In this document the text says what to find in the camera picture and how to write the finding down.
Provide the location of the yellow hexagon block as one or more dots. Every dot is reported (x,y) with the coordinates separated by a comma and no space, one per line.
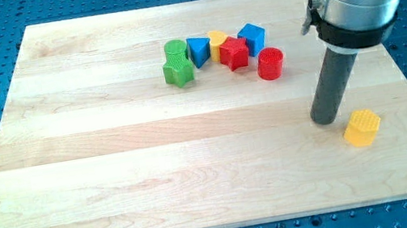
(362,127)

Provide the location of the green star block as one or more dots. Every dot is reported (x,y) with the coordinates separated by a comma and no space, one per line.
(178,71)

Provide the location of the blue triangle block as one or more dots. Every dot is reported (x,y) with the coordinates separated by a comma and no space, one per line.
(198,50)

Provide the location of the red star block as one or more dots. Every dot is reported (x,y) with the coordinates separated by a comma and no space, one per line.
(234,53)

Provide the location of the green cylinder block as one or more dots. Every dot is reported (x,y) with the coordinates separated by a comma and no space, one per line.
(175,49)

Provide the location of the yellow half-round block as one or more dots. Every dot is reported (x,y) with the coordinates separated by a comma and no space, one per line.
(216,39)

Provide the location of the red cylinder block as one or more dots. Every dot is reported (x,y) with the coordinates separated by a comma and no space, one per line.
(270,61)

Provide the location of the blue cube block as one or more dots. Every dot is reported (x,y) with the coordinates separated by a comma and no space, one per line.
(255,38)

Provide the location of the light wooden board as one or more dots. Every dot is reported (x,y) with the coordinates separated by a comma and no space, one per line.
(92,136)

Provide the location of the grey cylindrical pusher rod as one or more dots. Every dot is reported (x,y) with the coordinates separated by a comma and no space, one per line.
(334,76)

